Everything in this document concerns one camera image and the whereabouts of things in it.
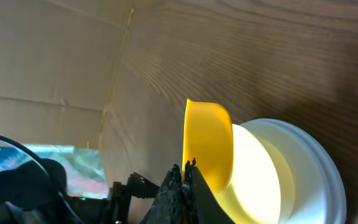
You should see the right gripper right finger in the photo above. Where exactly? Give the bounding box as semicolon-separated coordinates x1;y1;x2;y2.
183;159;234;224

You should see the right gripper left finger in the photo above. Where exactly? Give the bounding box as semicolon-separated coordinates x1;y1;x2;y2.
140;164;187;224

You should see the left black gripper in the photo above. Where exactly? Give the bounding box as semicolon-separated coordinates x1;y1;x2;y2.
106;172;160;224

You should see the yellow-green bowl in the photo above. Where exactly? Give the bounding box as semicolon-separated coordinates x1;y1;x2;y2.
215;124;295;224

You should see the yellow measuring scoop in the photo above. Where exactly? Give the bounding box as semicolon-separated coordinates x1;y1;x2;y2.
182;100;234;194

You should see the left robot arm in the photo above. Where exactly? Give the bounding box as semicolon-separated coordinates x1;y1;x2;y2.
0;161;159;224

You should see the white digital kitchen scale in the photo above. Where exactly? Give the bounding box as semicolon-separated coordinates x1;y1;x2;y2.
241;118;347;224

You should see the cardboard panel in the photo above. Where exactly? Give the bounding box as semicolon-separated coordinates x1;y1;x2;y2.
0;0;136;200

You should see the left black cable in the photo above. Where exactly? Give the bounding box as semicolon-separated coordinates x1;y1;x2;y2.
0;131;83;224

